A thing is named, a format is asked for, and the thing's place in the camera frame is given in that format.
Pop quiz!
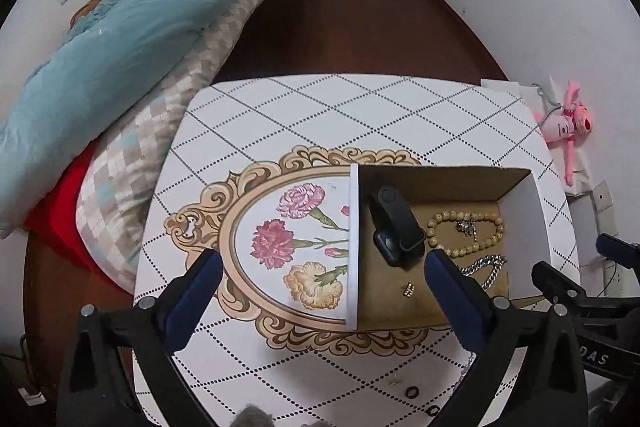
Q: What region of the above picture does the white wall socket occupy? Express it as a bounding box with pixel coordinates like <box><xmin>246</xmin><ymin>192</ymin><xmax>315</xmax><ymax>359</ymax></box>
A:
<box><xmin>592</xmin><ymin>179</ymin><xmax>614</xmax><ymax>211</ymax></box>

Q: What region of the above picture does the checkered quilt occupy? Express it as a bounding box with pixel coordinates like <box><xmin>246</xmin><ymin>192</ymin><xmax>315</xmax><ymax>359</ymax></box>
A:
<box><xmin>75</xmin><ymin>0</ymin><xmax>307</xmax><ymax>296</ymax></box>

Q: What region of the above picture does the silver chain bracelet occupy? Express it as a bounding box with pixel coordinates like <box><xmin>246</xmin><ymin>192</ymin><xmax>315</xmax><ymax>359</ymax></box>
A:
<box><xmin>457</xmin><ymin>254</ymin><xmax>509</xmax><ymax>292</ymax></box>

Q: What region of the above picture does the black smartwatch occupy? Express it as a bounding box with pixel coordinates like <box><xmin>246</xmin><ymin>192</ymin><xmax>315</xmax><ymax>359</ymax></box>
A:
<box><xmin>368</xmin><ymin>186</ymin><xmax>427</xmax><ymax>269</ymax></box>

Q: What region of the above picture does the white plug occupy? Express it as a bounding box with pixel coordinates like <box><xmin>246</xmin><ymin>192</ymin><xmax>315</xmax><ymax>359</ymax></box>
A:
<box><xmin>17</xmin><ymin>386</ymin><xmax>49</xmax><ymax>406</ymax></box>

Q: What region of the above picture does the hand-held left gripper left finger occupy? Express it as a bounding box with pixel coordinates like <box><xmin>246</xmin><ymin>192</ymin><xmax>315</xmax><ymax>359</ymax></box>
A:
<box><xmin>57</xmin><ymin>248</ymin><xmax>224</xmax><ymax>427</ymax></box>

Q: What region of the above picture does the cardboard box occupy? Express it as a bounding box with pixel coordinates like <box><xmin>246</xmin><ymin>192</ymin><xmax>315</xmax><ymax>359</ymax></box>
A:
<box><xmin>348</xmin><ymin>163</ymin><xmax>544</xmax><ymax>332</ymax></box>

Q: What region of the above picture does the beige beaded bracelet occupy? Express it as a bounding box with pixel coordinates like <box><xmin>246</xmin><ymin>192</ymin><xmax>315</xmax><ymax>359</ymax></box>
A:
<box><xmin>426</xmin><ymin>210</ymin><xmax>505</xmax><ymax>259</ymax></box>

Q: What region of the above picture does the light blue blanket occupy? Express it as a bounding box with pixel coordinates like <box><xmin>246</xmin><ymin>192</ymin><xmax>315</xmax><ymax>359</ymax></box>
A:
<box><xmin>0</xmin><ymin>0</ymin><xmax>314</xmax><ymax>234</ymax></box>

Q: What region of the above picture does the brown object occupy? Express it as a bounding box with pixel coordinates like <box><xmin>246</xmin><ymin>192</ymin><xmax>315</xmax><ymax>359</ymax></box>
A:
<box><xmin>68</xmin><ymin>0</ymin><xmax>107</xmax><ymax>28</ymax></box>

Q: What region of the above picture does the thin silver necklace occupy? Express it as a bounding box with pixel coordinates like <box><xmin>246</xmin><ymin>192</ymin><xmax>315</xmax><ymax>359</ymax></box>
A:
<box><xmin>457</xmin><ymin>349</ymin><xmax>477</xmax><ymax>402</ymax></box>

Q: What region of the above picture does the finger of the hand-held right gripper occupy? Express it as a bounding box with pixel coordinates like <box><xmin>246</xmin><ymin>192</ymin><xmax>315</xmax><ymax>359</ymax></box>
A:
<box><xmin>596</xmin><ymin>233</ymin><xmax>640</xmax><ymax>269</ymax></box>
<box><xmin>531</xmin><ymin>260</ymin><xmax>594</xmax><ymax>309</ymax></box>

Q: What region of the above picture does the grey fuzzy object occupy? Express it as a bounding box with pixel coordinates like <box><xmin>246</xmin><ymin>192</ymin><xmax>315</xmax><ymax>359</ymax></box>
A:
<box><xmin>232</xmin><ymin>403</ymin><xmax>276</xmax><ymax>427</ymax></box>

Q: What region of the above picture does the red cloth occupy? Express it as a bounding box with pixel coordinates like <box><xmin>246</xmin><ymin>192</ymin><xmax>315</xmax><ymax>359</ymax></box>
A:
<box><xmin>22</xmin><ymin>141</ymin><xmax>137</xmax><ymax>296</ymax></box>

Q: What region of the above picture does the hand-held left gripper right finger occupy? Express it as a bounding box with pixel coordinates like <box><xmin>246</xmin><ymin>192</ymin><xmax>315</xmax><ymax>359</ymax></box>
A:
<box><xmin>424</xmin><ymin>248</ymin><xmax>589</xmax><ymax>427</ymax></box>

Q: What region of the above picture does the pink plush toy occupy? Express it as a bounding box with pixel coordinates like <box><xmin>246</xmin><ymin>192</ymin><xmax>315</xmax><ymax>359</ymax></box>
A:
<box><xmin>536</xmin><ymin>80</ymin><xmax>596</xmax><ymax>184</ymax></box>

